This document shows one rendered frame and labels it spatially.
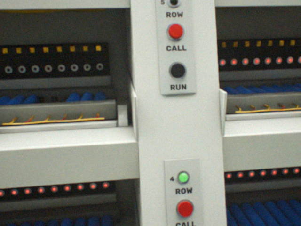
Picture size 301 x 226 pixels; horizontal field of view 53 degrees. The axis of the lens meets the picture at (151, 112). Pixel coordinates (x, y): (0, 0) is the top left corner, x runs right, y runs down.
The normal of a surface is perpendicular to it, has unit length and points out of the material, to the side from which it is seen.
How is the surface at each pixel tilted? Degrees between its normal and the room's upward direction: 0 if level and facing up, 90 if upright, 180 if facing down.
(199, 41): 90
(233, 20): 90
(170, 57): 90
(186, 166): 90
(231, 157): 108
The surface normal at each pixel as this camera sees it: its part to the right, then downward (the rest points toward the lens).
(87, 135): -0.02, -0.96
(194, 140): 0.11, -0.01
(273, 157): 0.11, 0.29
